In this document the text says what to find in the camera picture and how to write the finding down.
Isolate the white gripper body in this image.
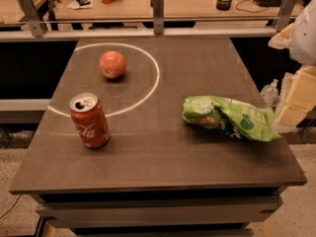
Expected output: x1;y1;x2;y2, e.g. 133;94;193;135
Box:
289;0;316;65

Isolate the red coke can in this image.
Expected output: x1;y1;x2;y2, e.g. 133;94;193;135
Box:
69;93;110;148

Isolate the red apple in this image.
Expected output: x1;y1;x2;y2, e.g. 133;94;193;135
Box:
99;50;126;79

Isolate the middle metal rail bracket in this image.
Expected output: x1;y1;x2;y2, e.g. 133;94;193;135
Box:
152;0;164;35

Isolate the left metal rail bracket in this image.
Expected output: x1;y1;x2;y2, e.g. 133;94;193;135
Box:
18;0;47;38

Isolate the right metal rail bracket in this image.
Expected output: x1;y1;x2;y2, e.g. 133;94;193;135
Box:
273;0;297;33

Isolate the black mesh cup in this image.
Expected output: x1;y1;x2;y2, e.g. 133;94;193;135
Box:
216;0;232;11

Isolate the green rice chip bag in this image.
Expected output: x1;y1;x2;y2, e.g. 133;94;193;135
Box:
182;96;281;142

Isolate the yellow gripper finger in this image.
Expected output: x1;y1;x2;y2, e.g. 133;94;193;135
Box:
268;24;294;49
276;65;316;126

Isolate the metal rail bracket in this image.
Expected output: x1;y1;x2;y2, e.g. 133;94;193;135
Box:
18;0;47;38
152;0;164;35
273;0;297;33

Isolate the grey drawer cabinet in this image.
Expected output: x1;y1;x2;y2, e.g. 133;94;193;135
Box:
38;189;282;235

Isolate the horizontal metal rail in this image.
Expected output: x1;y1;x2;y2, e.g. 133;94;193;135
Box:
0;27;277;42

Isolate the clear sanitizer bottle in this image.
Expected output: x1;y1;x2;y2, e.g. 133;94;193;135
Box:
261;79;278;106

